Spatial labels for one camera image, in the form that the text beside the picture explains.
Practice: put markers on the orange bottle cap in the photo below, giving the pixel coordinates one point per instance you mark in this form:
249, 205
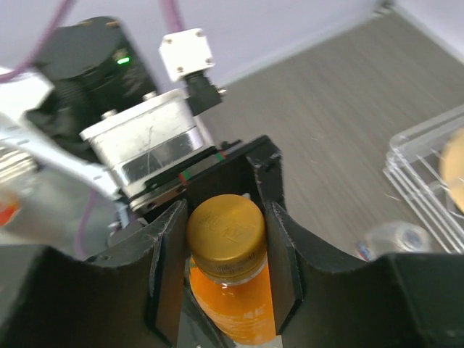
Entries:
227, 237

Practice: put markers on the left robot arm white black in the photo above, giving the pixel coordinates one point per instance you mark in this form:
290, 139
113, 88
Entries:
105, 108

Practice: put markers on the clear plastic water bottle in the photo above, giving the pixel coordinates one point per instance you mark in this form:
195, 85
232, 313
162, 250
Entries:
393, 237

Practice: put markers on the beige bird plate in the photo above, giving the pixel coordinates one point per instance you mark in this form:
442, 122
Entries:
451, 168

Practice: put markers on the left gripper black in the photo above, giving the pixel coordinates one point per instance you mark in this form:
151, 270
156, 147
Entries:
253, 168

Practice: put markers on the orange juice bottle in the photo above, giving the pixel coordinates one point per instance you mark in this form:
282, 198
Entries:
244, 312

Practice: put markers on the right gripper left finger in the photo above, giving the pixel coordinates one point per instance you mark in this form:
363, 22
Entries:
128, 296

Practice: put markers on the white wire dish rack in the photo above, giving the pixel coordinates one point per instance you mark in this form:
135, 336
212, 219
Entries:
412, 166

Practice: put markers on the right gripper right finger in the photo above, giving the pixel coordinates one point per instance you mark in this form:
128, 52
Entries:
324, 297

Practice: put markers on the orange labelled background bottle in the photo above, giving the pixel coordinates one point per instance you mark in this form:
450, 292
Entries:
10, 205

